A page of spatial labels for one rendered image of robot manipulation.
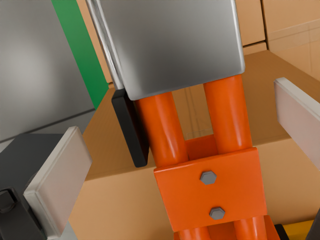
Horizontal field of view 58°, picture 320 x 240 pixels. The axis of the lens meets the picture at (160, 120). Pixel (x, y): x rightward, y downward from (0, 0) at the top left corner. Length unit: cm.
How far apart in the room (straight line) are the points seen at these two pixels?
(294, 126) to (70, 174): 13
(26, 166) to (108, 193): 90
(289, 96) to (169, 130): 7
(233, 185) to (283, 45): 60
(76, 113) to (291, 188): 115
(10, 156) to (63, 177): 120
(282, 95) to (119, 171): 24
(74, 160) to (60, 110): 125
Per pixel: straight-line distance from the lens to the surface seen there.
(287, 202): 42
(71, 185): 18
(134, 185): 37
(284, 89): 18
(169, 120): 16
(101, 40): 16
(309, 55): 79
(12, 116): 154
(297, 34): 76
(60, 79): 137
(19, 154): 137
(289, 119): 18
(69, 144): 18
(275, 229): 26
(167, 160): 17
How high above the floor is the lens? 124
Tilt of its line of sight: 65 degrees down
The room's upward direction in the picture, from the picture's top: 177 degrees counter-clockwise
